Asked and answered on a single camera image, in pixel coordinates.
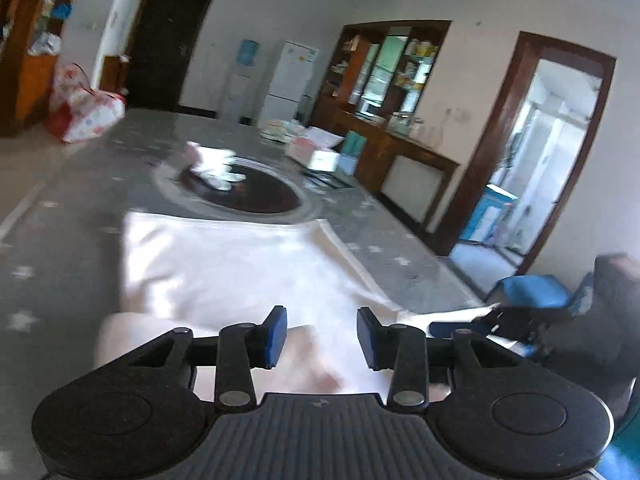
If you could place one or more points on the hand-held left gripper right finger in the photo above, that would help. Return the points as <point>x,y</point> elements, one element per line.
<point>367,338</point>

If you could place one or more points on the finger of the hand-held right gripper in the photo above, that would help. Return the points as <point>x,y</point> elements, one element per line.
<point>455,330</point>

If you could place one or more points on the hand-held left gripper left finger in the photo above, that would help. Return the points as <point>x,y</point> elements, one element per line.
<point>275,335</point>

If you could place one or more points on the cream fleece garment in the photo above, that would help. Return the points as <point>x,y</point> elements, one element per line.
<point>225,270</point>

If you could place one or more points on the blue plastic stool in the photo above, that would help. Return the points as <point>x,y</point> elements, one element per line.
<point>535,291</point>

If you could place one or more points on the blue and white cabinet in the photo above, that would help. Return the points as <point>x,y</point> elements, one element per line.
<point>487,215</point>

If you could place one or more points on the round dark turntable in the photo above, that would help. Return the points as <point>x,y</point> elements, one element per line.
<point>260,195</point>

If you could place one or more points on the teal stool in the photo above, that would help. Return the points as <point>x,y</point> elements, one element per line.
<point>625,450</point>

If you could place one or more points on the pair of white gloves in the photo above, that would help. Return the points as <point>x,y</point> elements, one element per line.
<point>215,165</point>

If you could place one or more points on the white tissue box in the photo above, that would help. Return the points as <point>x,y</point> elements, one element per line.
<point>324,160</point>

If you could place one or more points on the wooden console table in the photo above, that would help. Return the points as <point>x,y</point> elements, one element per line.
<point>400,152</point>

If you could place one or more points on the pink tissue packet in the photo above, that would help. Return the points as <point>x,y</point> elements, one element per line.
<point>300,150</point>

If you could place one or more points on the teal box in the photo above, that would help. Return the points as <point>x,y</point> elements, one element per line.
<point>351,152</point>

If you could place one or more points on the pale green cloth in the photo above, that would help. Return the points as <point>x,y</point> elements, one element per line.
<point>280,130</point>

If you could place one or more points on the white water dispenser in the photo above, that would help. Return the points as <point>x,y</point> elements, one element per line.
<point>236,95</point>

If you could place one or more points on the white refrigerator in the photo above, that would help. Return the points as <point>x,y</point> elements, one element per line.
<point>290,75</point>

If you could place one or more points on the polka dot bag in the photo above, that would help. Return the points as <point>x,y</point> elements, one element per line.
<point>85,110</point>

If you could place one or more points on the dark wooden door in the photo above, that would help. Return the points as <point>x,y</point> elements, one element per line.
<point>165,45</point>

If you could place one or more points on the wooden shelf cabinet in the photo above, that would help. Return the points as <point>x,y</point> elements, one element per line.
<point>30,85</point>

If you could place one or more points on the black rectangular frame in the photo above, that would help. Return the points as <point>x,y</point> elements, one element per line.
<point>325,180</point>

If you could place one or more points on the wooden archway frame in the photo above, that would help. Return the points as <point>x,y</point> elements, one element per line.
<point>480,160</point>

